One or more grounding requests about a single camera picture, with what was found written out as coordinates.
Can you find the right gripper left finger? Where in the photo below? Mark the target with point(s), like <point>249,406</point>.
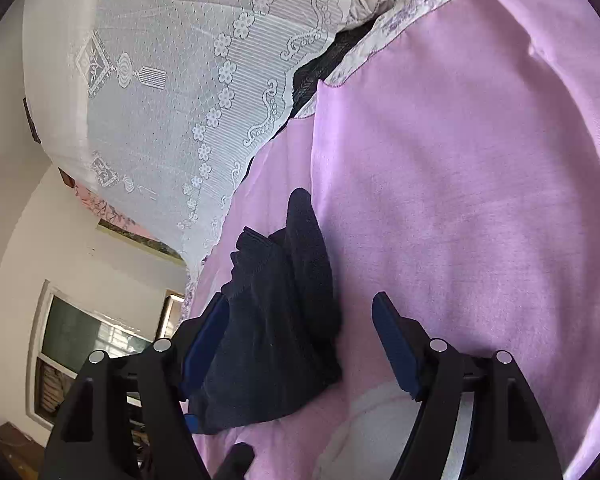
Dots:
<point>92,438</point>

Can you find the navy knit school cardigan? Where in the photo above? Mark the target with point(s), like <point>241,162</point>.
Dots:
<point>279,351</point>

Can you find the pink floral quilt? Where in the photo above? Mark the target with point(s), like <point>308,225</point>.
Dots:
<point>102,210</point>

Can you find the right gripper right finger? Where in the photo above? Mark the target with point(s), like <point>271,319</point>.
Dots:
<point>508,437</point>

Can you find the green patterned board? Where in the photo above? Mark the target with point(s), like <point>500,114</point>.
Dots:
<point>145,242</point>

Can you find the pink satin bedspread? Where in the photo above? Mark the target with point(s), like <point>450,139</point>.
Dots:
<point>458,171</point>

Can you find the window with white frame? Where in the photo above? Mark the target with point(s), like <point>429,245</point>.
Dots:
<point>63,335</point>

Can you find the white lace cover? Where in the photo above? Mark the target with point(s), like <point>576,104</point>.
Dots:
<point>157,106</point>

